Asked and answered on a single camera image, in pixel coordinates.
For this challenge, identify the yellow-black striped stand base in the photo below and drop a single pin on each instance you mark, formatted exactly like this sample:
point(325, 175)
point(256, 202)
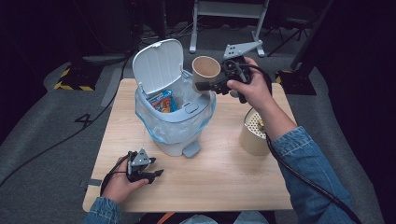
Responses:
point(295, 84)
point(77, 79)

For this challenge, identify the wide beige paper container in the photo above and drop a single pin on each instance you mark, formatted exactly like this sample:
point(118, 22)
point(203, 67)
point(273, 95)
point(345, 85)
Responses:
point(250, 141)

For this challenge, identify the person's right hand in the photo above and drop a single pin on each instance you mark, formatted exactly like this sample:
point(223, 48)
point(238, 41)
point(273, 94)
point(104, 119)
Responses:
point(257, 90)

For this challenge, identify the tall beige paper cup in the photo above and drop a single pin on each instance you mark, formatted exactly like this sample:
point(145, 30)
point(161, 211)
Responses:
point(204, 73)

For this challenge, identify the clear blue-edged bin liner bag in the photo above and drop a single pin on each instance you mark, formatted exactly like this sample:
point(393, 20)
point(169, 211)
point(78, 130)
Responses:
point(174, 129)

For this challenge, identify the white metal stand frame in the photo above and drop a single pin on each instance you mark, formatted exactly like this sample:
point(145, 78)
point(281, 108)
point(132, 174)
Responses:
point(229, 8)

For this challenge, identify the orange and blue snack packet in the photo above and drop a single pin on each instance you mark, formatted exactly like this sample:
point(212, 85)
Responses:
point(163, 102)

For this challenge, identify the person's denim legs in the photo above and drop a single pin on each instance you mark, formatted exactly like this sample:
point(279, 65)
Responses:
point(249, 217)

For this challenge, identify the person's left hand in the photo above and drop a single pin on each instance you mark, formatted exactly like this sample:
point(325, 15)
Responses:
point(120, 186)

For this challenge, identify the grey tape piece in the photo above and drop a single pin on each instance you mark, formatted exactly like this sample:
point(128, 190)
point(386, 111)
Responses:
point(93, 183)

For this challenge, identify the white perforated insert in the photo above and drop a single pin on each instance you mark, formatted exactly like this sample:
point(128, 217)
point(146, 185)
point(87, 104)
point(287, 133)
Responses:
point(253, 123)

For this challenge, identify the grey floor tape strip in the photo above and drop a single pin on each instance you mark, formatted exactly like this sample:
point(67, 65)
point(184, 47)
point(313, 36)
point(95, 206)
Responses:
point(111, 88)

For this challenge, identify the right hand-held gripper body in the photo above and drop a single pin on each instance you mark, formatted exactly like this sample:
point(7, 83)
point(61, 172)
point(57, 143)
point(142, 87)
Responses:
point(238, 70)

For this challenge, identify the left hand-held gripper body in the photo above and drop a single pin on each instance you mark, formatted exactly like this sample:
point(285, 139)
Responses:
point(138, 160)

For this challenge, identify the white pedal trash bin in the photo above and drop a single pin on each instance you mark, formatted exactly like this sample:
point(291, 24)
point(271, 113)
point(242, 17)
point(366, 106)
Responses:
point(158, 65)

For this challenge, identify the black tripod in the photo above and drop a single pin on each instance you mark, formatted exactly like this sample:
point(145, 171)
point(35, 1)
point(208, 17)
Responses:
point(289, 34)

